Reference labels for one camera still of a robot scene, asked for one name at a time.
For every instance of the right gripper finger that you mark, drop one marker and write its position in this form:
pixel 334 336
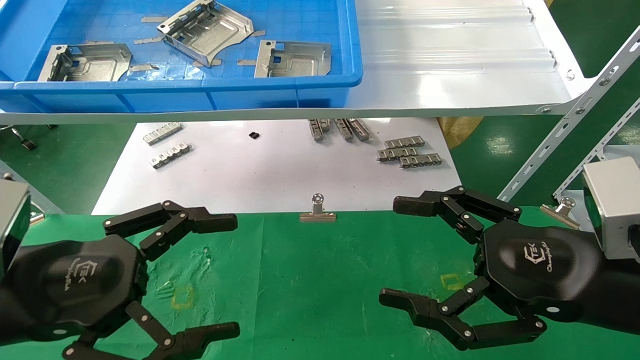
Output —
pixel 425 307
pixel 415 205

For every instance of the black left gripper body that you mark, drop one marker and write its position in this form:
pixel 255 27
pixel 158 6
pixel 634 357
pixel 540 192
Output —
pixel 75 285

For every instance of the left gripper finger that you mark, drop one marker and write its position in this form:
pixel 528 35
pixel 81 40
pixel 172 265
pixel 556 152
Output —
pixel 210 222
pixel 200 340

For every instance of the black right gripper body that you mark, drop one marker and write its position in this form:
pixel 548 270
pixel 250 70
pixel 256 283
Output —
pixel 540 270

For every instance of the sheet metal bracket part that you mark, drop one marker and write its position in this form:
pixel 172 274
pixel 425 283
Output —
pixel 210 32
pixel 100 62
pixel 300 62

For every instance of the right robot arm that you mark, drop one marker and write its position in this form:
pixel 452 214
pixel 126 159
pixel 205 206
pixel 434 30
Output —
pixel 617 295

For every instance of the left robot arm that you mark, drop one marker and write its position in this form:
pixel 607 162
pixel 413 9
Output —
pixel 7 320

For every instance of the small metal clip strip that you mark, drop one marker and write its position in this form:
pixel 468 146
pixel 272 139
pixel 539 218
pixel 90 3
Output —
pixel 395 154
pixel 316 129
pixel 421 160
pixel 162 133
pixel 405 142
pixel 360 129
pixel 343 129
pixel 171 155

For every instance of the white paper sheet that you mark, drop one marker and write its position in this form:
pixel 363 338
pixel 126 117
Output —
pixel 260 175

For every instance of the yellow-brown bag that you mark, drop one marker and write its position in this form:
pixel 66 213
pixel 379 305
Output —
pixel 457 131

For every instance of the small black component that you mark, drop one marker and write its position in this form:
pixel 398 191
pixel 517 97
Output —
pixel 254 135

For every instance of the green cloth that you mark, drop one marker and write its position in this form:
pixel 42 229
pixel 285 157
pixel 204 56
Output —
pixel 310 285

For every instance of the white metal shelf panel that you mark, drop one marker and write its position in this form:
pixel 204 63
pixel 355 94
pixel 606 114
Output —
pixel 450 60

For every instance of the metal caster foot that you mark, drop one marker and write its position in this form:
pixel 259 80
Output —
pixel 26 142

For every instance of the blue plastic bin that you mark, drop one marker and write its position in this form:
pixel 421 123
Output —
pixel 310 95

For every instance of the grey frame rail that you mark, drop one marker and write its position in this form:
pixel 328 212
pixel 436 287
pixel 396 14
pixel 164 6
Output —
pixel 45 202

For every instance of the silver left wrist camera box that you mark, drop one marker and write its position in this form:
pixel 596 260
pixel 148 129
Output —
pixel 11 220

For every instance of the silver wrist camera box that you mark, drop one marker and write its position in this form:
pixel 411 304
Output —
pixel 615 205
pixel 11 220

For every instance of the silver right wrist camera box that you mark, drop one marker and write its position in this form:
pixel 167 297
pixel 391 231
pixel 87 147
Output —
pixel 615 205

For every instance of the white perforated angle rail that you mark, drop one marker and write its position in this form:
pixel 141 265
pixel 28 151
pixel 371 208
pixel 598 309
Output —
pixel 565 125
pixel 595 155

